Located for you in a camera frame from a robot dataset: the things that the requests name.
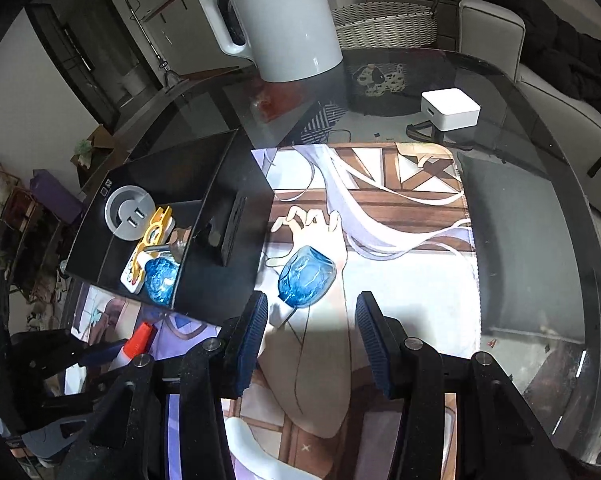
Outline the black puffer jacket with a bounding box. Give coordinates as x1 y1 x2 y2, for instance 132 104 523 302
445 0 601 178

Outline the white wicker basket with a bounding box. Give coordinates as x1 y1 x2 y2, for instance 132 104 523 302
333 2 438 49

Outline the blue glass ornament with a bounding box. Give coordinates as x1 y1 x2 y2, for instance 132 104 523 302
144 255 181 306
270 245 337 331

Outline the wooden shoe rack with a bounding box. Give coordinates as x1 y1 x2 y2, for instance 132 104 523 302
0 152 76 321

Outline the white electric kettle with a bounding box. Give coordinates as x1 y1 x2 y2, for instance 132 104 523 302
197 0 343 82

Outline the printed desk mat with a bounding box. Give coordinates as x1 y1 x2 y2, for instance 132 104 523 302
65 142 481 480

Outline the black framed glass door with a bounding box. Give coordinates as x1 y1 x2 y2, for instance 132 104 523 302
25 0 166 121

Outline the red bag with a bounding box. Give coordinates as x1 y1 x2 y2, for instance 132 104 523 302
255 92 284 118

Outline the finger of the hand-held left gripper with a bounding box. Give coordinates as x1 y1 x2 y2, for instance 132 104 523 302
35 342 131 413
8 327 94 378

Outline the white cube charger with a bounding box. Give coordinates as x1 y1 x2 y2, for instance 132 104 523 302
420 89 481 133

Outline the grey sofa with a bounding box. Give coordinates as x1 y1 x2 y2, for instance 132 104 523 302
457 0 601 176

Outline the purple bag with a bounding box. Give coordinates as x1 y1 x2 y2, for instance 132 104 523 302
30 169 84 223

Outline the grey round hub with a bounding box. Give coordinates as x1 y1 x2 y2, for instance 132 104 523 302
104 186 154 241

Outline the mop with metal handle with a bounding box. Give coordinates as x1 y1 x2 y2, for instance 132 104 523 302
125 0 181 86

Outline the white trash bin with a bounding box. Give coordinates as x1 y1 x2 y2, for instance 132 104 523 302
119 67 147 97

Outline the black cardboard box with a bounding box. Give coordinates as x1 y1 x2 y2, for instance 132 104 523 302
63 129 276 326

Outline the brown cardboard box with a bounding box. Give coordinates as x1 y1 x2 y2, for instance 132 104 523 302
70 124 120 181

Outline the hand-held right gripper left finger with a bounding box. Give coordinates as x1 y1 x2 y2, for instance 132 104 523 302
55 290 270 480

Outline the white tube with orange cap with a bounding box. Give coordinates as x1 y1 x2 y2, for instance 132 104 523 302
108 322 156 371

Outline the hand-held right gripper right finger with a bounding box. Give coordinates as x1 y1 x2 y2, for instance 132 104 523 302
355 291 573 480

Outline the black striped item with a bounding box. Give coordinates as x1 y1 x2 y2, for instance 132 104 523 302
298 102 348 143

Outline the yellow plastic clip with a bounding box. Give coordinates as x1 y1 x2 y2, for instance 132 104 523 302
133 205 174 283

